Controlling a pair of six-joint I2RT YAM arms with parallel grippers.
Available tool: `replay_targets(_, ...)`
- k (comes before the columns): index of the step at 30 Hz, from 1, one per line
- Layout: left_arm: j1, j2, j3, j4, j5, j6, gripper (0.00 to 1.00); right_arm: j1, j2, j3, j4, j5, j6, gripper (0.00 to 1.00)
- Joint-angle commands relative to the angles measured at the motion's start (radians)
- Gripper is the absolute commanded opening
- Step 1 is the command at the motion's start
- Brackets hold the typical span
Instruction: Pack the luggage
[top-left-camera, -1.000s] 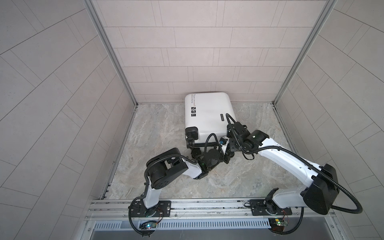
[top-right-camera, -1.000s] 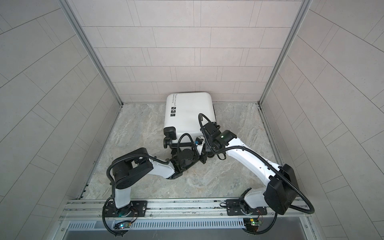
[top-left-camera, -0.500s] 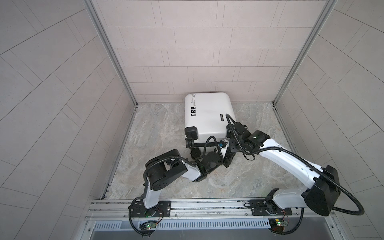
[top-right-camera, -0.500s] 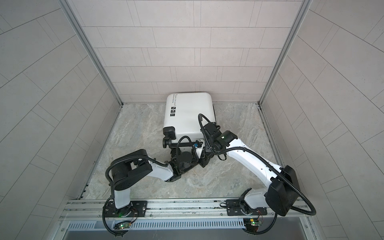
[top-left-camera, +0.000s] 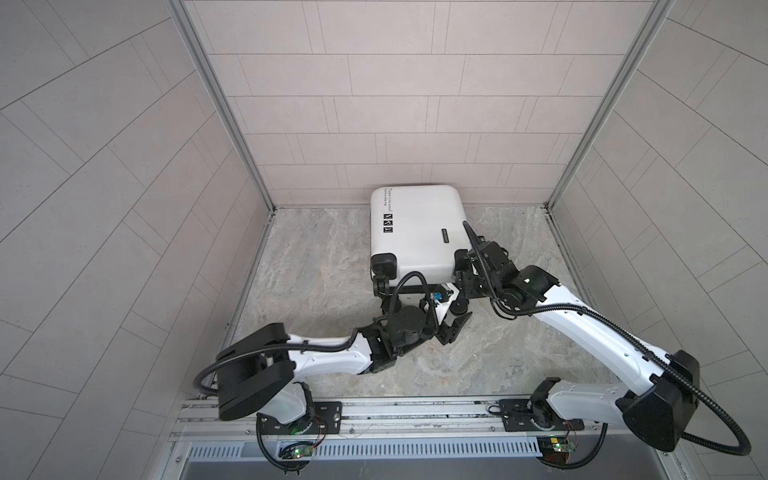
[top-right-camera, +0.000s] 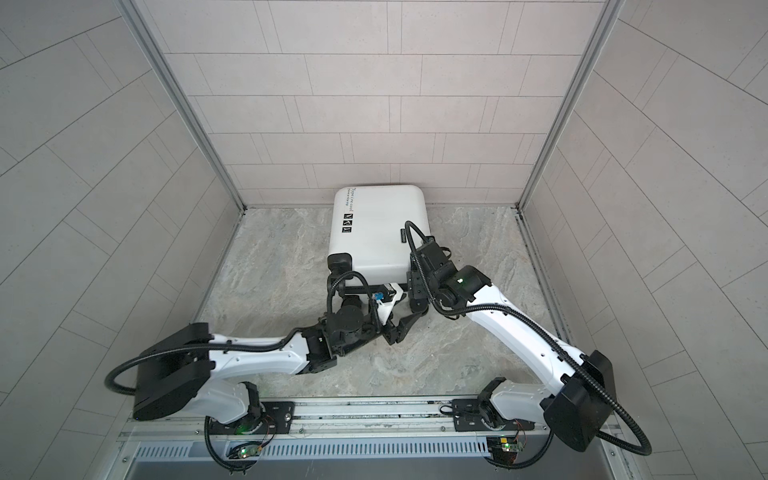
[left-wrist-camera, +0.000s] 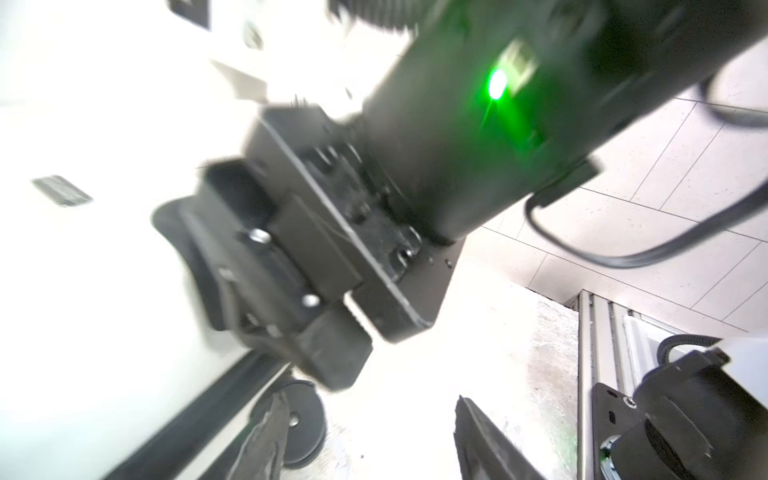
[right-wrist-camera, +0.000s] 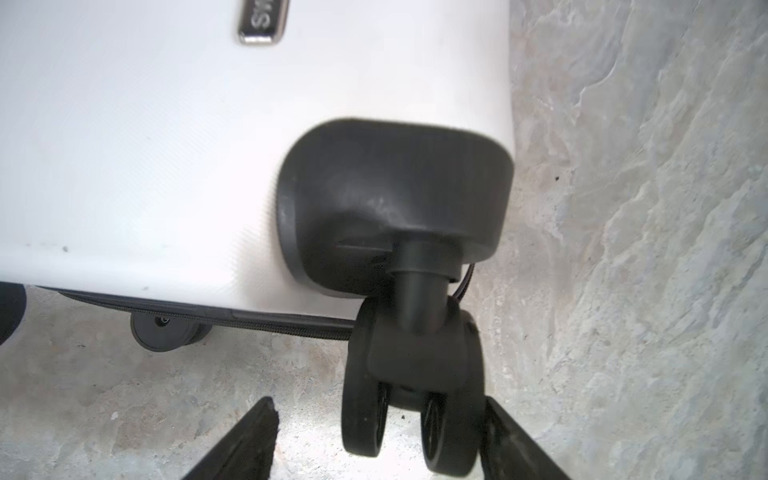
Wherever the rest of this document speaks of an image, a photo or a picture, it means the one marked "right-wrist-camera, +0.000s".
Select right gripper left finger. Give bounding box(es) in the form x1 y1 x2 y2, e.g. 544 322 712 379
183 397 279 480

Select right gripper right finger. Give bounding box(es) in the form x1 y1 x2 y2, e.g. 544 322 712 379
479 396 570 480

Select white suitcase black lining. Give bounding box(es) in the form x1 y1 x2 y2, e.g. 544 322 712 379
1 1 514 476

